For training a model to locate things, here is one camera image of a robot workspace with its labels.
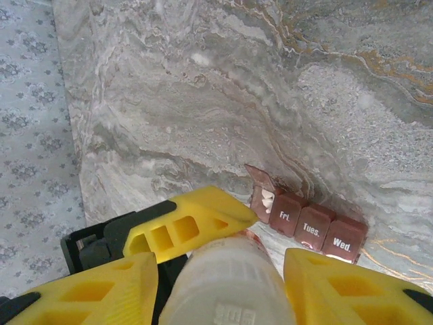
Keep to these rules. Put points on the red-brown weekly pill organizer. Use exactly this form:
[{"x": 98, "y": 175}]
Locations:
[{"x": 314, "y": 227}]

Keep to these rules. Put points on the white pill bottle orange label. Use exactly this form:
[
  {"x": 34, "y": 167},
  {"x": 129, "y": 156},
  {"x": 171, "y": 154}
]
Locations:
[{"x": 223, "y": 284}]

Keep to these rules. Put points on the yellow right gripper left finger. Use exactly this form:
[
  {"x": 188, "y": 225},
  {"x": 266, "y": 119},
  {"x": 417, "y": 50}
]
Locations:
[{"x": 84, "y": 298}]

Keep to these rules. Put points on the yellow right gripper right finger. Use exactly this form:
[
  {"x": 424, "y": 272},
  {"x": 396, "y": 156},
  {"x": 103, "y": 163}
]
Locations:
[{"x": 355, "y": 291}]

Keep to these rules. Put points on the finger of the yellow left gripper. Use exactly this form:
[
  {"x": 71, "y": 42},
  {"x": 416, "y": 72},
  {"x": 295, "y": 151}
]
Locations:
[{"x": 209, "y": 210}]

